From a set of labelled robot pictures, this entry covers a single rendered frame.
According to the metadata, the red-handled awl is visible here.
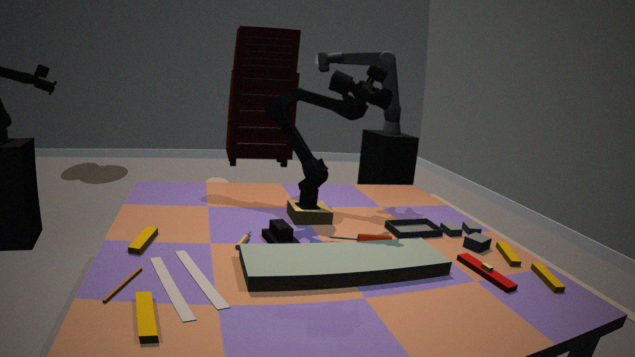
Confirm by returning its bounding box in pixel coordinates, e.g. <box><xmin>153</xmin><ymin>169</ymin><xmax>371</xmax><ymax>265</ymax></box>
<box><xmin>328</xmin><ymin>234</ymin><xmax>392</xmax><ymax>241</ymax></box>

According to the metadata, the long red bar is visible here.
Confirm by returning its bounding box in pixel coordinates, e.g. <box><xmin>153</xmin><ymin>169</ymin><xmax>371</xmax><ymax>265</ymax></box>
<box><xmin>457</xmin><ymin>253</ymin><xmax>518</xmax><ymax>293</ymax></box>

